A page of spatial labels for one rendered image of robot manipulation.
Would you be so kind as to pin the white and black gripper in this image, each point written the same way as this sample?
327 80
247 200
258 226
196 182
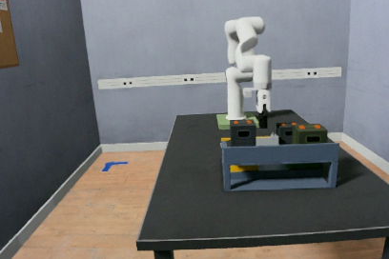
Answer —
263 105

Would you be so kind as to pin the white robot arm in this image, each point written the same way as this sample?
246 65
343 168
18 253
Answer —
247 29

